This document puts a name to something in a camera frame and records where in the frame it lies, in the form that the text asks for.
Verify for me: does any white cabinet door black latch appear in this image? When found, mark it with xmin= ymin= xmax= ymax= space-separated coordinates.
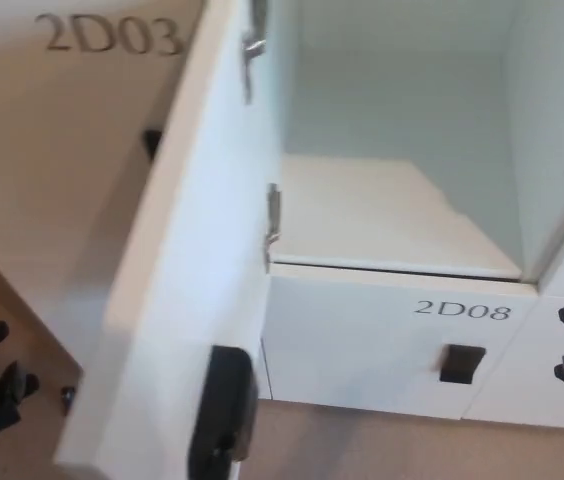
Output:
xmin=54 ymin=0 xmax=283 ymax=480

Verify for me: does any black cabinet foot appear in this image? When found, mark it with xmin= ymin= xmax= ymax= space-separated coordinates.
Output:
xmin=60 ymin=385 xmax=79 ymax=416

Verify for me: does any white cabinet door marked 2D08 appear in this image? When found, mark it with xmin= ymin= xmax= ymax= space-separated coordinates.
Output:
xmin=259 ymin=262 xmax=541 ymax=421

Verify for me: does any large black door latch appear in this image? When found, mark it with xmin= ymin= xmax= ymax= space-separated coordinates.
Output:
xmin=186 ymin=344 xmax=259 ymax=480

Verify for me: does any white cabinet door marked 2D03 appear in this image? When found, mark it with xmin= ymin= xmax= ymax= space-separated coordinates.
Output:
xmin=0 ymin=0 xmax=203 ymax=251

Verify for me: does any white locker cabinet body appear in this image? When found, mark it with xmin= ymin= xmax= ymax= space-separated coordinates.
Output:
xmin=264 ymin=0 xmax=564 ymax=296

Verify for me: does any silver door hinge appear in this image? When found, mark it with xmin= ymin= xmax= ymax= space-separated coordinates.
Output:
xmin=263 ymin=182 xmax=283 ymax=274
xmin=241 ymin=0 xmax=268 ymax=104

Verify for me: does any black recessed handle 2D08 door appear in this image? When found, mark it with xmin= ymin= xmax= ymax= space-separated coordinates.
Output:
xmin=436 ymin=343 xmax=487 ymax=386

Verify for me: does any black recessed handle 2D03 door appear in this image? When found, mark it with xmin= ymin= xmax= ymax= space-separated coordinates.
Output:
xmin=141 ymin=128 xmax=163 ymax=162

